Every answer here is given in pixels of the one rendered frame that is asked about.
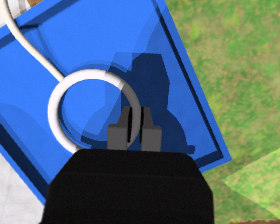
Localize white ring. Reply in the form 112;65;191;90
47;68;141;154

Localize green grassy ground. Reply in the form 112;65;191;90
165;0;280;224

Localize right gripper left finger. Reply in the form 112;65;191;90
107;106;132;150

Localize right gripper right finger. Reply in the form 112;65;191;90
140;107;162;152

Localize blue tray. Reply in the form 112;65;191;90
0;0;232;206

